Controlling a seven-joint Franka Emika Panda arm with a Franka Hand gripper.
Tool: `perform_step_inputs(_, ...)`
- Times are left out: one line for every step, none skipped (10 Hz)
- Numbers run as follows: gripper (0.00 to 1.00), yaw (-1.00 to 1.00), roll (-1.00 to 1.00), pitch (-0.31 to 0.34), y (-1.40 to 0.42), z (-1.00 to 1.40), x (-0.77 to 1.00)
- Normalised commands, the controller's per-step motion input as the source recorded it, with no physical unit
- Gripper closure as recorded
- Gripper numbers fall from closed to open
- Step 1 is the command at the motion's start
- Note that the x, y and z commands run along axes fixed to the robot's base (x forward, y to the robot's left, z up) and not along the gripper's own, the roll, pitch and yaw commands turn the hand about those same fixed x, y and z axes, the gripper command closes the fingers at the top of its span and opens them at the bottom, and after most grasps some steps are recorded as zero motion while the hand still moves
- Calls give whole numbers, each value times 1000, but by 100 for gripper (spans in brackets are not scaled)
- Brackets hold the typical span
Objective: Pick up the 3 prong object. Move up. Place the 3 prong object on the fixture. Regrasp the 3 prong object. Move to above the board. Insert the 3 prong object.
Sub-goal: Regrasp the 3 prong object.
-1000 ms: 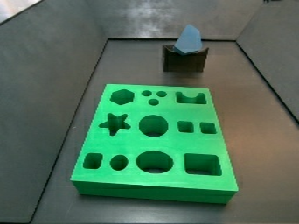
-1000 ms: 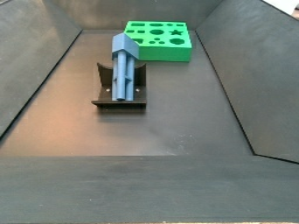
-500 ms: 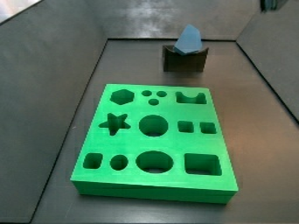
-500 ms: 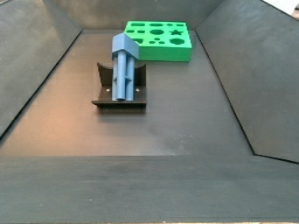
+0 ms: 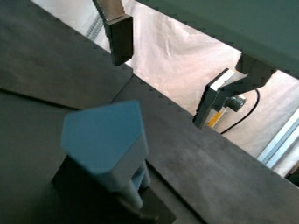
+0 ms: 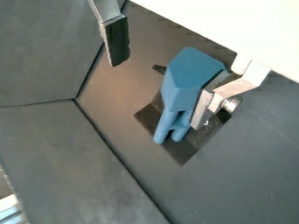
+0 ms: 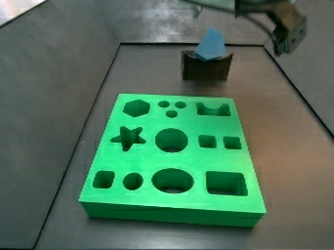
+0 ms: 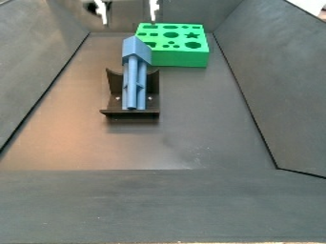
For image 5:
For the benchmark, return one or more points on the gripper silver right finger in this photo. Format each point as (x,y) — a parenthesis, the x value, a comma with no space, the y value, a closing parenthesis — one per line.
(250,75)

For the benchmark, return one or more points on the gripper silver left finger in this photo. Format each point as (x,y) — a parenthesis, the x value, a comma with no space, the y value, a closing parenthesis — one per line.
(119,29)

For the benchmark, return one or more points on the blue three prong object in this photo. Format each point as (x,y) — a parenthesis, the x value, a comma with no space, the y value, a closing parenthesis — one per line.
(104,139)

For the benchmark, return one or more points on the black curved fixture stand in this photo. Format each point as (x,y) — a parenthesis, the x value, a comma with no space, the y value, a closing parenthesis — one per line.
(91,205)

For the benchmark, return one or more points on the aluminium frame rail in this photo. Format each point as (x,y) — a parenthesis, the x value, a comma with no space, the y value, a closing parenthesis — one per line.
(282,142)

